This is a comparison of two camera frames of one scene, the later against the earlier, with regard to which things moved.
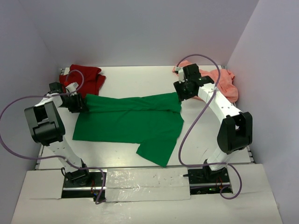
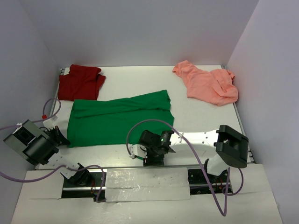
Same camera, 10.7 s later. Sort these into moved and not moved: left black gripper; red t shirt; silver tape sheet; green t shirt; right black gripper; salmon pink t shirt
Moved: right black gripper; green t shirt; left black gripper
Not moved: silver tape sheet; red t shirt; salmon pink t shirt
